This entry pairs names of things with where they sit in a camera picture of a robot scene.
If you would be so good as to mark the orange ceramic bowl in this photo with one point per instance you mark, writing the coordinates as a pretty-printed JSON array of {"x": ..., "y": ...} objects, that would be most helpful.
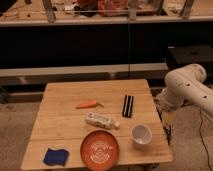
[{"x": 99, "y": 151}]

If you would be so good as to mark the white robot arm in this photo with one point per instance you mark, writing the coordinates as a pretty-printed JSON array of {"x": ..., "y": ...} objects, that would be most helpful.
[{"x": 186, "y": 83}]

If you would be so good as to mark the orange carrot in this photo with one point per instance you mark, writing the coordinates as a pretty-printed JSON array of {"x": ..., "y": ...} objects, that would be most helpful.
[{"x": 89, "y": 104}]

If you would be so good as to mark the wooden table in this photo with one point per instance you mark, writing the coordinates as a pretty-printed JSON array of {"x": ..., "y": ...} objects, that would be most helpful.
[{"x": 60, "y": 125}]

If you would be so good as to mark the white cup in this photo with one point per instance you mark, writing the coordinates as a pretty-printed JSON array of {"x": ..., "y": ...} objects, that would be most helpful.
[{"x": 141, "y": 134}]

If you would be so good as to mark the black box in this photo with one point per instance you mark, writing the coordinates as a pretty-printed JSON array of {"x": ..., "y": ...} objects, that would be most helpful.
[{"x": 185, "y": 55}]

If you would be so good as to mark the blue sponge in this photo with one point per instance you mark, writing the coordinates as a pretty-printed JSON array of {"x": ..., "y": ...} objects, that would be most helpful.
[{"x": 56, "y": 157}]

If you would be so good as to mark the long wooden shelf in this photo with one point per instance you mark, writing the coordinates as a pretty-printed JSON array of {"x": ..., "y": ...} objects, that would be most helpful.
[{"x": 102, "y": 12}]

